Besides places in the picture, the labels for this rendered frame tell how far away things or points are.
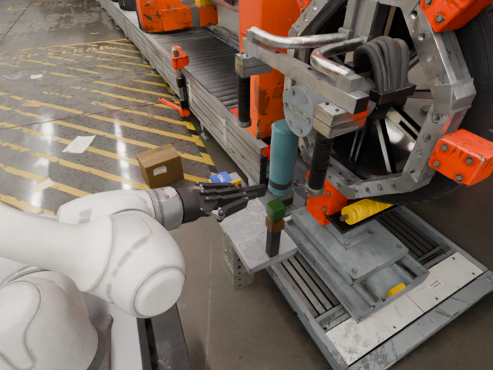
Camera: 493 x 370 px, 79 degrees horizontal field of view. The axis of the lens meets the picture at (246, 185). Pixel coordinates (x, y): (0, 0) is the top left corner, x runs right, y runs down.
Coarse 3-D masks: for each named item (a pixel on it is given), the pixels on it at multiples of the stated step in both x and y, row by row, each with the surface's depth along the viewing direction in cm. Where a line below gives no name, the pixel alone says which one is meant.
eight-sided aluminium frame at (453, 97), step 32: (320, 0) 75; (384, 0) 60; (416, 0) 54; (288, 32) 90; (416, 32) 56; (448, 32) 55; (448, 64) 54; (448, 96) 55; (448, 128) 61; (416, 160) 65; (352, 192) 86; (384, 192) 76
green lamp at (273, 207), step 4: (272, 200) 77; (276, 200) 77; (280, 200) 77; (268, 204) 76; (272, 204) 76; (276, 204) 76; (280, 204) 76; (284, 204) 76; (268, 208) 77; (272, 208) 75; (276, 208) 75; (280, 208) 75; (284, 208) 76; (268, 212) 78; (272, 212) 75; (276, 212) 75; (280, 212) 76; (284, 212) 77; (272, 216) 76; (276, 216) 76; (280, 216) 77; (284, 216) 78; (272, 220) 77
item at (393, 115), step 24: (336, 24) 88; (408, 96) 73; (432, 96) 68; (384, 120) 84; (408, 120) 75; (336, 144) 103; (360, 144) 92; (384, 144) 84; (360, 168) 94; (384, 168) 92
